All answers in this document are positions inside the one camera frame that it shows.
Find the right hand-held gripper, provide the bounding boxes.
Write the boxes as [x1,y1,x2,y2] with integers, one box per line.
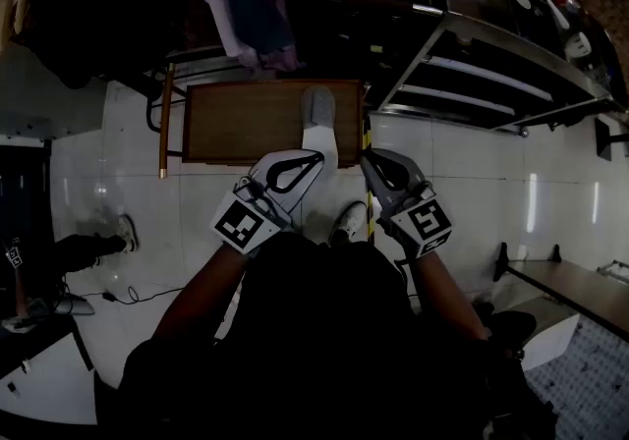
[360,147,454,261]

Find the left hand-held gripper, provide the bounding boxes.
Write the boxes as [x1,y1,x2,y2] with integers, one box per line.
[209,147,326,257]

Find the grey quilted slipper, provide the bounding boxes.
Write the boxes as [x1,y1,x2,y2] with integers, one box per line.
[300,85,340,169]

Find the metal shelf rack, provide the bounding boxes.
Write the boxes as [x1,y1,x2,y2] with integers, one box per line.
[308,0,628,138]

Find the person's right forearm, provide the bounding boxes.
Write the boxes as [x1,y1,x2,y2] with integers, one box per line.
[406,250,492,342]

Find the person's left forearm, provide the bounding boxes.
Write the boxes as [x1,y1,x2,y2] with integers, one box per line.
[151,240,257,346]

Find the person's black clothing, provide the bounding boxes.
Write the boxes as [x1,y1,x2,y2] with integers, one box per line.
[117,231,559,440]

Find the black backpack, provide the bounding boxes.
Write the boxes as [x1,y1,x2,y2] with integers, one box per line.
[471,302,538,356]

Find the brown table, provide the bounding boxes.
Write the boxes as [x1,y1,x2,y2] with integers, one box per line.
[493,241,629,341]

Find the white cup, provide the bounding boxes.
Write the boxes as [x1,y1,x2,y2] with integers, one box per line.
[564,31,592,61]

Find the long white utensil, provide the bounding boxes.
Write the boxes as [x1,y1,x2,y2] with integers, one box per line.
[543,0,571,30]

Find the black hanging garments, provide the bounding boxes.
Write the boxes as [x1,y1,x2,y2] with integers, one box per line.
[0,0,198,90]

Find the dotted white mat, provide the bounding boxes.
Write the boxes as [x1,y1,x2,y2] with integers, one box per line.
[525,317,629,440]

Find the black metal rack frame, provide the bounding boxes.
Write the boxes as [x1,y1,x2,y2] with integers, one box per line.
[142,47,237,135]

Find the black metal bracket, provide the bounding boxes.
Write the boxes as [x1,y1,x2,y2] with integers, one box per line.
[594,117,629,162]

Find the black floor cable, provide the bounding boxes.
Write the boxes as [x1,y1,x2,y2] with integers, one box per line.
[63,280,184,306]

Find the metal wire rack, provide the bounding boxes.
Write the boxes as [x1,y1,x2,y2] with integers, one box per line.
[597,258,629,287]

